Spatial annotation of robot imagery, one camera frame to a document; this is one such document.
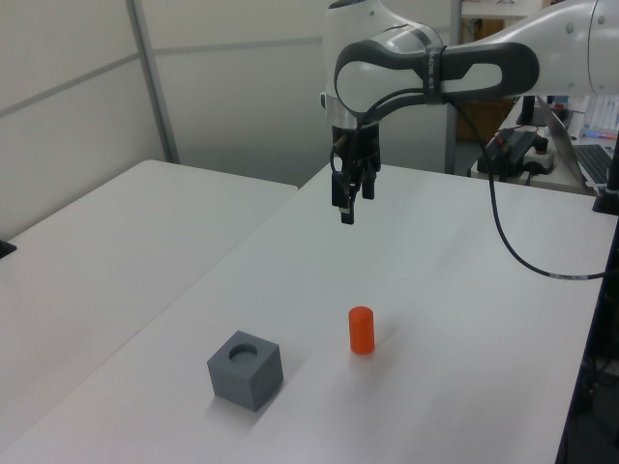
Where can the grey laptop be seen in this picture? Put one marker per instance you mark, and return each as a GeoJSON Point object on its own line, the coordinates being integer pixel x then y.
{"type": "Point", "coordinates": [592, 162]}

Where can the black power strip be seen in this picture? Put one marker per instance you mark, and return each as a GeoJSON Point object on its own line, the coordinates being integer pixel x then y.
{"type": "Point", "coordinates": [517, 150]}

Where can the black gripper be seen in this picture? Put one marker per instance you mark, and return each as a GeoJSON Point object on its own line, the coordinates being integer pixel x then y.
{"type": "Point", "coordinates": [368, 145]}

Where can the grey partition post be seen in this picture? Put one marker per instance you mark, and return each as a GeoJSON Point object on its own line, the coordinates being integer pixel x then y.
{"type": "Point", "coordinates": [454, 145]}

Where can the grey block with round hole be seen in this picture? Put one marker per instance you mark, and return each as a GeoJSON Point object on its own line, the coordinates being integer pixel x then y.
{"type": "Point", "coordinates": [242, 382]}

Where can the black metal frame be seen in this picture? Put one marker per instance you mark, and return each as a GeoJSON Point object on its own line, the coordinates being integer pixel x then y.
{"type": "Point", "coordinates": [595, 367]}

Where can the black monitor stand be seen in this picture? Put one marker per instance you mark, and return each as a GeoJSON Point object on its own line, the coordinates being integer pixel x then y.
{"type": "Point", "coordinates": [528, 108]}

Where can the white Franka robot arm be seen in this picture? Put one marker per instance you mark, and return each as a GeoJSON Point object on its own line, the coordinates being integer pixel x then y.
{"type": "Point", "coordinates": [556, 48]}

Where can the wooden cabinet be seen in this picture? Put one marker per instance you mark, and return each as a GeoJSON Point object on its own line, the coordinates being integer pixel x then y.
{"type": "Point", "coordinates": [483, 121]}

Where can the orange cylinder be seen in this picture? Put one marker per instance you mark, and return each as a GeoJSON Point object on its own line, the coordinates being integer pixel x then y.
{"type": "Point", "coordinates": [362, 333]}

